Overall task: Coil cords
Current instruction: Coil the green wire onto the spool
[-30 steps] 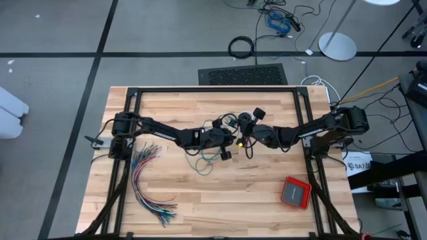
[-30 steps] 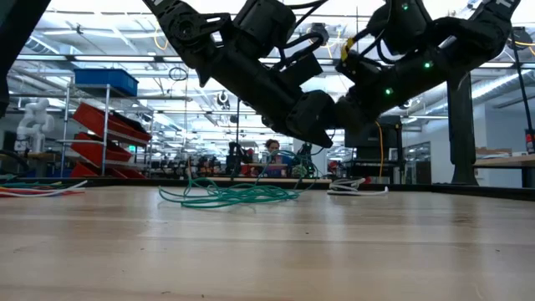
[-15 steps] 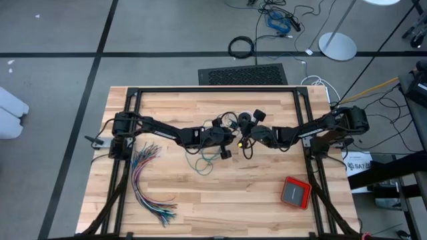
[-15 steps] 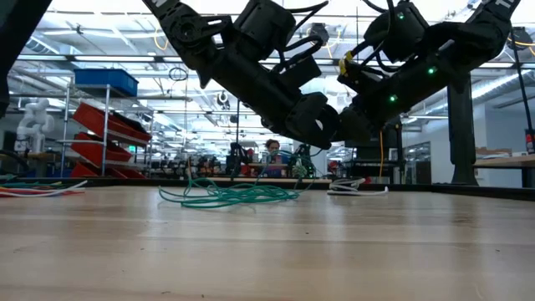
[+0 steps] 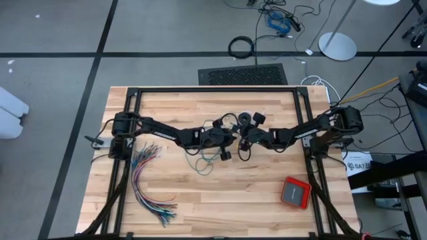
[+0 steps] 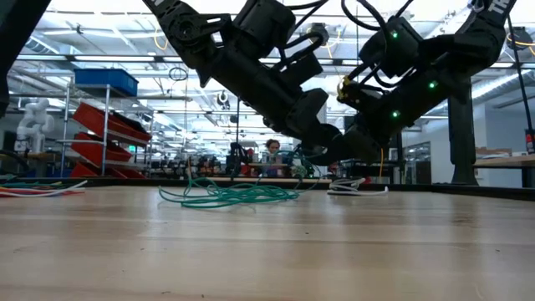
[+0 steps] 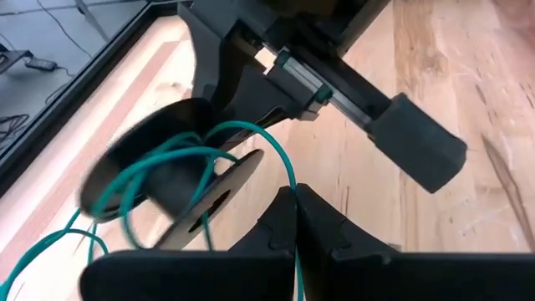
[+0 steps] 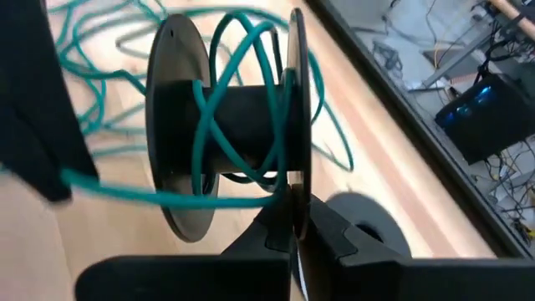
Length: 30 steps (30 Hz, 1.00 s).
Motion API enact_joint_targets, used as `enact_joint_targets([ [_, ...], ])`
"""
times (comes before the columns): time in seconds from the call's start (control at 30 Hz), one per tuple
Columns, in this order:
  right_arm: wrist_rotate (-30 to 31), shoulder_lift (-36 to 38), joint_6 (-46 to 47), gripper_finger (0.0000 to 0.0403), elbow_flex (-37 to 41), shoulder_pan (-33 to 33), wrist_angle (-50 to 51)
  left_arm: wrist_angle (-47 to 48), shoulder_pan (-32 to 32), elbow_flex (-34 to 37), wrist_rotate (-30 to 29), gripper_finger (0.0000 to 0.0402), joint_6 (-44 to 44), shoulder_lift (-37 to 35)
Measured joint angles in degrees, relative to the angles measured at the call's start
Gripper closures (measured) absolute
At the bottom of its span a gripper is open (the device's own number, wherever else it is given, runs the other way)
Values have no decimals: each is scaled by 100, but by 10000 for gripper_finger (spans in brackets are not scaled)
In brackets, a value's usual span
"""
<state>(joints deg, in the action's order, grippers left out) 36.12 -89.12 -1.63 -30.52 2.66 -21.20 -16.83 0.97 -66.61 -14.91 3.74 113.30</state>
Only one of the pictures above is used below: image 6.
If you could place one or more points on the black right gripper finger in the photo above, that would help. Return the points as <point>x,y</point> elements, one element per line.
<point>363,144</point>

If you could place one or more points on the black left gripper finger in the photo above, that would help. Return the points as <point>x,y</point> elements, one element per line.
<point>324,134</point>

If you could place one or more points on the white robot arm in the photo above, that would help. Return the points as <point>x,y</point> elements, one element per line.
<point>35,121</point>

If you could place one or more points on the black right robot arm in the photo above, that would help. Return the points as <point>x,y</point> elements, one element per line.
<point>480,37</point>

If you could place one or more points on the black background robot arm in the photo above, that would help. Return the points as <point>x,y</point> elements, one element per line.
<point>238,156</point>
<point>301,161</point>

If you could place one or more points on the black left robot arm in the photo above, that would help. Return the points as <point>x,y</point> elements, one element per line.
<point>184,29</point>

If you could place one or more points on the person behind robot station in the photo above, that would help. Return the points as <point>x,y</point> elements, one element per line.
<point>272,146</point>

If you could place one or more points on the wooden top work desk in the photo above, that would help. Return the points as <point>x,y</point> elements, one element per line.
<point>505,161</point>

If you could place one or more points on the thin black pole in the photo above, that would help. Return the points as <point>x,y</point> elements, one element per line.
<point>522,83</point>

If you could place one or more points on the red fire extinguisher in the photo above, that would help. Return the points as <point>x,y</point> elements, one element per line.
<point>530,144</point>

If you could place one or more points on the long ceiling light strip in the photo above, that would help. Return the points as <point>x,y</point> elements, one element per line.
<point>113,58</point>

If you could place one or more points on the blue plastic bin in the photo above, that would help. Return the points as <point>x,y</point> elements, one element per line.
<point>104,81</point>

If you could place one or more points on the metal shelving rack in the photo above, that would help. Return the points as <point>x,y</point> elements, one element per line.
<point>105,125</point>

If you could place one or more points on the red slanted shelf bin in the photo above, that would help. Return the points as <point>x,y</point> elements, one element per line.
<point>96,119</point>
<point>81,171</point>
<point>92,150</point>

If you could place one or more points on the black camera gantry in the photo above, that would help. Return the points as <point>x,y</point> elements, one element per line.
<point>237,125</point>

